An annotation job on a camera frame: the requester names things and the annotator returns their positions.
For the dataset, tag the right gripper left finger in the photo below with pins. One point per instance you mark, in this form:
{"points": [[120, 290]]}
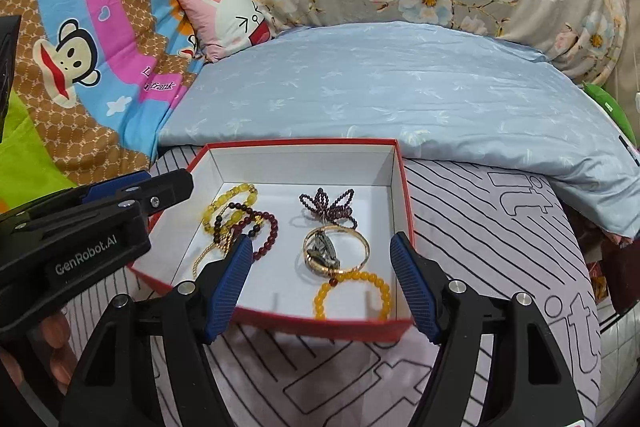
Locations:
{"points": [[114, 383]]}

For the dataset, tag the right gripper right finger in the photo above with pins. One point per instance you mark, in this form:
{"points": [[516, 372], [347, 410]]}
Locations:
{"points": [[529, 383]]}

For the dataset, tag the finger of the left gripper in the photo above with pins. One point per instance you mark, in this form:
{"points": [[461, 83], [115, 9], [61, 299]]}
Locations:
{"points": [[111, 187], [158, 193]]}

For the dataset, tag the silver metal wristwatch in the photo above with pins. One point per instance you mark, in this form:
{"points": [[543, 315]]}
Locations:
{"points": [[321, 249]]}

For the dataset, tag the rose gold bangle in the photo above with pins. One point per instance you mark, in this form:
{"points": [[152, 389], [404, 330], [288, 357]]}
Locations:
{"points": [[352, 248]]}

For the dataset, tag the person's left hand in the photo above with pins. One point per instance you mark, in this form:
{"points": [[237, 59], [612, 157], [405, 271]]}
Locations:
{"points": [[55, 332]]}

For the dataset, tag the colourful monkey cartoon blanket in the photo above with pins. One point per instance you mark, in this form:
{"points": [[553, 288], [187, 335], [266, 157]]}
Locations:
{"points": [[89, 84]]}

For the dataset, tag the grey striped bed sheet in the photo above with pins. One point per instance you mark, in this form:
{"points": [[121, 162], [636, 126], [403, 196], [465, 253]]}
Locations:
{"points": [[499, 231]]}

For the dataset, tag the red cardboard box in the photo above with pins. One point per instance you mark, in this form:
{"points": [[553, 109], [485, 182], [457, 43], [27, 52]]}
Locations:
{"points": [[280, 290]]}

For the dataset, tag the pink cartoon pillow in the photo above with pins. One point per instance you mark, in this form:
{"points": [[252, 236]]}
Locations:
{"points": [[226, 27]]}

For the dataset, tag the light blue quilt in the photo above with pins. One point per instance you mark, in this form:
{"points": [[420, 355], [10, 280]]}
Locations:
{"points": [[441, 94]]}

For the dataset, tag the green plastic object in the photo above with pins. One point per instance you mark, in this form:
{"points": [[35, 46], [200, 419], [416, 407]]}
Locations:
{"points": [[611, 107]]}

